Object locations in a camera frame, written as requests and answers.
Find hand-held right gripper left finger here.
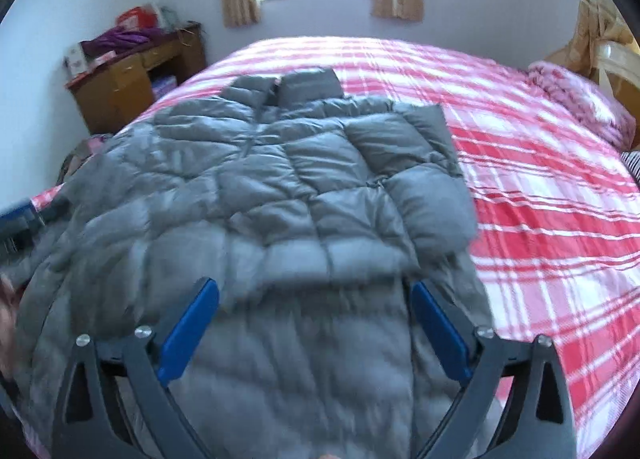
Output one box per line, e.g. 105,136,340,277
50,278,221,459

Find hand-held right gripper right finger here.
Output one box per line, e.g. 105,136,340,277
410,280,581,459

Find grey puffer jacket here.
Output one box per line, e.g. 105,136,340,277
12,68,496,459

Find wooden bedside cabinet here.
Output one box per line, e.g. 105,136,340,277
65,23,208,136

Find white box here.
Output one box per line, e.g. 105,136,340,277
64,43,91,80

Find bed with red plaid blanket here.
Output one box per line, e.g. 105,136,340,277
30,36,640,459

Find stack of books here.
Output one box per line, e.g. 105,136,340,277
150,76,178,100

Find purple cloth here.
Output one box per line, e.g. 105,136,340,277
80,26,163,57

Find red bag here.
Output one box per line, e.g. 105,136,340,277
116,6,161,32

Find striped pillow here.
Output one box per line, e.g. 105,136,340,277
620,151,640,184

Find pink patterned pillow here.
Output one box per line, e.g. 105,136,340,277
525,60,638,147

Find beige chair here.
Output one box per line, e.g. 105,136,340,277
595,41,640,104

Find yellow hanging cloth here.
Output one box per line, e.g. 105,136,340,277
570,0,636,70

